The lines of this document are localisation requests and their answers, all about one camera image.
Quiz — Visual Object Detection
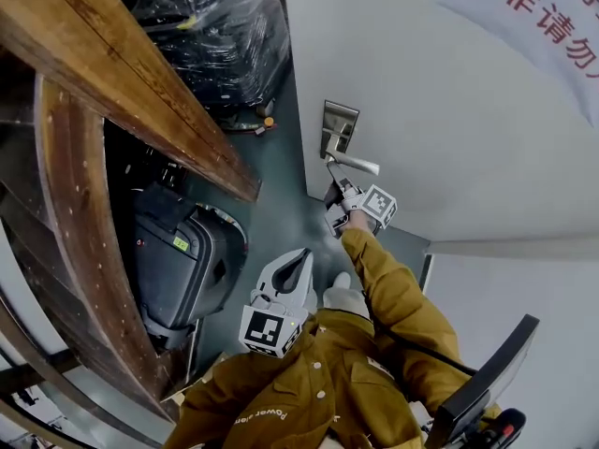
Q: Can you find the person's white shoe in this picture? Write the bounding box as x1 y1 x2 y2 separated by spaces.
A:
327 271 354 295

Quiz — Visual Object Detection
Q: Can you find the curved wooden staircase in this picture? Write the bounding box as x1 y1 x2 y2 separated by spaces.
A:
0 49 194 449

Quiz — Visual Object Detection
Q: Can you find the silver door lock plate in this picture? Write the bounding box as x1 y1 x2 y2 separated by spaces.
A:
320 99 361 159

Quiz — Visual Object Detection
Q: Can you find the person's mustard jacket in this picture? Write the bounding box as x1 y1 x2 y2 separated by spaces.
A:
163 226 504 449

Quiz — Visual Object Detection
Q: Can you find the white door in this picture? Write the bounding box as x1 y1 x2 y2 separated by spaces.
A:
280 0 599 244

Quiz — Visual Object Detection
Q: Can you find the plastic-wrapped black machine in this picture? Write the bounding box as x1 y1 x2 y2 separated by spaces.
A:
132 0 292 133

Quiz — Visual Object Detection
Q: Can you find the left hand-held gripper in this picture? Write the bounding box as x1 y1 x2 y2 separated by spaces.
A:
238 248 318 360

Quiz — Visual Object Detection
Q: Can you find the person's right forearm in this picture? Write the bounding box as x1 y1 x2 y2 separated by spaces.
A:
340 210 436 327

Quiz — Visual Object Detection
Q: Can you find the black cable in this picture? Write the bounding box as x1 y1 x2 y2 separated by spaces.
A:
373 328 479 377

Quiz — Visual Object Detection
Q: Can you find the straight brown wooden beam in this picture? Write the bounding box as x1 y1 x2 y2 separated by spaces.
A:
0 0 262 204

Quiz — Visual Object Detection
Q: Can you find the black red device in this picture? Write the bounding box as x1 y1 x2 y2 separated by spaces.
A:
476 407 528 449

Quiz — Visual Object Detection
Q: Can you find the person's light trouser leg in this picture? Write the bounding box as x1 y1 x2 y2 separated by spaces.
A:
322 285 373 323

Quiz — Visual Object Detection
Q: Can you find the white paper sign red print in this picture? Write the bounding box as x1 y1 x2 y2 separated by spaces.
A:
429 0 599 129

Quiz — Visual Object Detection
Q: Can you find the black flat panel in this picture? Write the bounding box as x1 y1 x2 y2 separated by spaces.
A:
423 313 541 449

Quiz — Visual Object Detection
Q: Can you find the silver door lever handle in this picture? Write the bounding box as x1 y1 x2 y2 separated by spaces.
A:
322 138 381 178

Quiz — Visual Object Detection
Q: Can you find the open cardboard box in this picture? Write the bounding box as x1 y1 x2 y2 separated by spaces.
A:
160 351 226 405

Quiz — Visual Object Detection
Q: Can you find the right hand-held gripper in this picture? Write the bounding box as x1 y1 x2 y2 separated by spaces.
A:
323 160 399 240

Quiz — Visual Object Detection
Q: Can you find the person's left forearm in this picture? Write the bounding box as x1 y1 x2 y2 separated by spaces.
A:
180 343 300 432

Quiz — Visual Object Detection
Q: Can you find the black skirting strip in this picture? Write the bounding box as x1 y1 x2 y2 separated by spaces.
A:
418 253 434 293

